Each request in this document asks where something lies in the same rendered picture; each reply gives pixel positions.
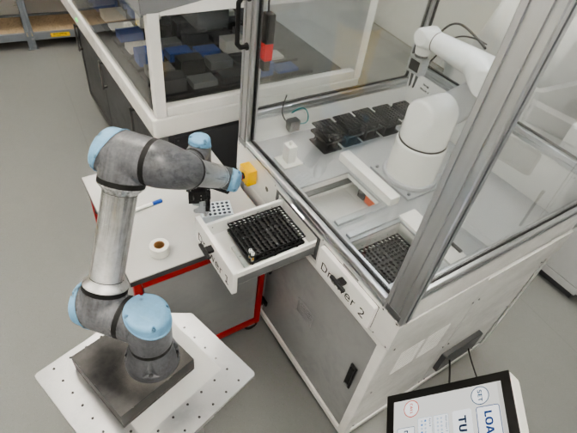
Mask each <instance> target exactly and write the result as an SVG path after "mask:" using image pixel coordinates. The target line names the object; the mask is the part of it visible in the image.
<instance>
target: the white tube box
mask: <svg viewBox="0 0 577 433"><path fill-rule="evenodd" d="M233 214H234V213H233V210H232V207H231V204H230V201H229V200H222V201H215V202H210V212H209V214H208V215H207V216H204V214H203V213H200V216H201V218H202V219H203V221H204V222H205V223H210V222H213V221H215V220H218V219H221V218H224V217H228V216H231V215H233Z"/></svg>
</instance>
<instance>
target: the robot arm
mask: <svg viewBox="0 0 577 433"><path fill-rule="evenodd" d="M188 144H189V145H188V148H187V149H182V148H180V147H179V146H177V145H175V144H173V143H169V142H168V141H165V140H161V139H158V138H155V137H150V136H147V135H143V134H141V133H137V132H134V131H130V130H129V129H122V128H118V127H114V126H112V127H107V128H106V129H104V130H102V131H101V132H100V133H99V134H98V135H97V136H96V137H95V138H94V141H93V142H92V143H91V145H90V148H89V151H88V164H89V166H90V167H91V168H92V169H93V170H94V171H96V172H97V175H96V183H97V184H98V185H99V186H100V188H101V194H100V204H99V210H98V216H97V223H96V229H95V235H94V246H93V252H92V259H91V265H90V271H89V275H88V276H86V277H85V278H84V279H83V280H82V281H81V282H80V283H79V284H78V285H77V286H76V287H75V288H74V289H73V291H72V296H70V299H69V304H68V313H69V317H70V319H71V320H72V322H74V323H75V324H77V325H78V326H81V327H82V328H84V329H87V330H92V331H95V332H98V333H101V334H104V335H106V336H108V337H111V338H115V339H118V340H121V341H124V342H125V343H128V347H127V349H126V351H125V368H126V371H127V373H128V374H129V375H130V377H131V378H133V379H134V380H136V381H139V382H142V383H155V382H158V381H163V380H165V379H166V378H168V377H169V376H170V375H171V374H172V373H173V372H174V371H175V370H176V369H177V367H178V365H179V358H180V354H179V346H178V343H177V342H176V340H175V339H174V338H173V329H172V324H173V317H172V314H171V311H170V307H169V306H168V304H167V302H166V301H165V300H164V299H162V298H161V297H159V296H157V295H154V294H150V293H143V294H142V295H136V296H131V295H128V289H129V283H128V282H127V281H126V280H125V269H126V264H127V259H128V253H129V248H130V243H131V233H132V228H133V223H134V217H135V212H136V207H137V197H138V194H139V193H141V192H143V191H144V190H145V189H146V186H150V187H153V188H159V189H168V190H186V192H188V199H189V204H193V205H196V206H198V207H197V208H195V209H194V210H193V211H194V212H195V213H204V216H205V217H206V216H207V215H208V214H209V212H210V188H211V189H214V190H216V191H218V192H223V193H226V194H229V192H236V191H237V190H238V189H239V187H240V183H241V180H242V172H241V171H240V170H238V169H235V168H230V167H227V166H223V165H221V164H217V163H214V162H211V142H210V136H209V135H208V134H206V133H202V132H194V133H192V134H191V135H190V136H189V138H188Z"/></svg>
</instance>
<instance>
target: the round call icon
mask: <svg viewBox="0 0 577 433"><path fill-rule="evenodd" d="M416 417H420V405H419V399H412V400H407V401H404V419H407V418H416Z"/></svg>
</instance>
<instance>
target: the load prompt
mask: <svg viewBox="0 0 577 433"><path fill-rule="evenodd" d="M476 415H477V428H478V433H504V430H503V425H502V420H501V409H500V404H499V403H497V404H492V405H487V406H478V407H476Z"/></svg>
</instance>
